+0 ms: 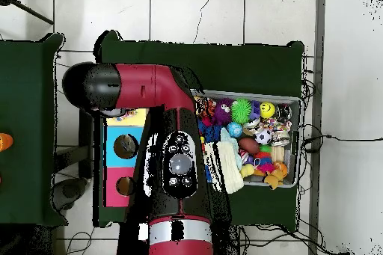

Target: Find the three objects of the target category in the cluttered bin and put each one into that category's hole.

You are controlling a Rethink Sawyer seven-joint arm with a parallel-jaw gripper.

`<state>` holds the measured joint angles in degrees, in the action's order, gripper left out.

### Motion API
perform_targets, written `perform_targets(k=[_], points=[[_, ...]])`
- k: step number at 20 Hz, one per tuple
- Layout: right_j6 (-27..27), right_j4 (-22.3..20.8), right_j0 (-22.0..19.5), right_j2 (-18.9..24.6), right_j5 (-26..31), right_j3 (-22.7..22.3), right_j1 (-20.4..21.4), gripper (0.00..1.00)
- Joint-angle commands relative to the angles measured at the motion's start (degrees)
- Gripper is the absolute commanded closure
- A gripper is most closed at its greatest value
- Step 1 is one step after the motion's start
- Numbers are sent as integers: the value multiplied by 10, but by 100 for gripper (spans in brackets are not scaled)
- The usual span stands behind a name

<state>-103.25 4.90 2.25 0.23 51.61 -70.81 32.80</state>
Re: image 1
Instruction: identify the purple spiky ball with eyes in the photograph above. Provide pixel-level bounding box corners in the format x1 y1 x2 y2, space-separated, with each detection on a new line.
213 99 233 126

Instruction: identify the green spiky ball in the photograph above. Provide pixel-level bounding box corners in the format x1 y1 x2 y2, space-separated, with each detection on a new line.
230 99 254 124

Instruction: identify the mint green knitted cloth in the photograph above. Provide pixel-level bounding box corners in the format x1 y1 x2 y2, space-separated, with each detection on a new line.
220 127 242 150

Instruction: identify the cream knitted cloth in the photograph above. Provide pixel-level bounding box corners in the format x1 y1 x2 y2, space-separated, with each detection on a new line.
206 141 245 195

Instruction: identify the small orange basketball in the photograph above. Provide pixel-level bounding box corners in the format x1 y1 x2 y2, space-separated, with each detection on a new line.
274 162 289 177

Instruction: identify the green cloth side table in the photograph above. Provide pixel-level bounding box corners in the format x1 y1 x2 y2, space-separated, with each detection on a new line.
0 33 66 226

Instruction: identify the wooden box with three holes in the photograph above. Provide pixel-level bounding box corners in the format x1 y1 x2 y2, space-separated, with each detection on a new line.
103 108 150 208

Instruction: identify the clear mesh bin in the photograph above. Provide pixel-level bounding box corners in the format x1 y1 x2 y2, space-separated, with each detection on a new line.
191 89 302 189

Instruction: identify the brown plush toy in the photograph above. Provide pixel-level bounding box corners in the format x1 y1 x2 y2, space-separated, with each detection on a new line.
263 170 287 191

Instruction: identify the small orange object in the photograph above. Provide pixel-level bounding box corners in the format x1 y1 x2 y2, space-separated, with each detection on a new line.
0 133 14 153

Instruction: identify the yellow smiley ball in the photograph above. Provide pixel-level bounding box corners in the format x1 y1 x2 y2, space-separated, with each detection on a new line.
259 101 277 119

